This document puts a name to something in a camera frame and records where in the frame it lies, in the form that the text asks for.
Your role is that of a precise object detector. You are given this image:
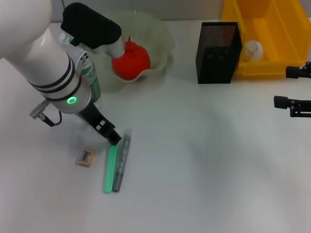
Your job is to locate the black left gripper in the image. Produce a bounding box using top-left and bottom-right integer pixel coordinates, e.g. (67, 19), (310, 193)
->
(77, 103), (122, 147)

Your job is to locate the green pen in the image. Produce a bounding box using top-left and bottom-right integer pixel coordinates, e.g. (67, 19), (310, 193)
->
(102, 142), (121, 195)

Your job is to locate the green label water bottle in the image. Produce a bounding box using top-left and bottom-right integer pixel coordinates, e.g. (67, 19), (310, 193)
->
(59, 31), (102, 107)

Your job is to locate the orange fruit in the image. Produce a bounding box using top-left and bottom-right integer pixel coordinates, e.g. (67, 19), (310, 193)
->
(111, 35), (151, 81)

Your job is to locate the grey pen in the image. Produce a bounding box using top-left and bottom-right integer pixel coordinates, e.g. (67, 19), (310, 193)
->
(112, 133), (133, 193)

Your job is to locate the tan eraser with barcode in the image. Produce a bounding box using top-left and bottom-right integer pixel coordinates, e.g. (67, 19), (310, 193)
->
(74, 148), (96, 167)

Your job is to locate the black mesh pen holder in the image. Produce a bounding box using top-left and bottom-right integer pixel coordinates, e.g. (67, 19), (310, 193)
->
(195, 22), (243, 84)

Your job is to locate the yellow plastic bin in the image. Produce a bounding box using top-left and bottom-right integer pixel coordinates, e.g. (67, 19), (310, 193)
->
(221, 0), (311, 80)

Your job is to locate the pale green glass bowl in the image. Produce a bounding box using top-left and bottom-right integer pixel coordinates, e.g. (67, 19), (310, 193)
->
(102, 10), (175, 83)

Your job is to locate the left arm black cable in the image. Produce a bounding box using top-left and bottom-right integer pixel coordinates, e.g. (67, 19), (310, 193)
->
(29, 101), (63, 127)

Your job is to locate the left wrist camera housing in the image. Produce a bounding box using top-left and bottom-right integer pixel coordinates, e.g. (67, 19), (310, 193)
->
(60, 2), (126, 59)

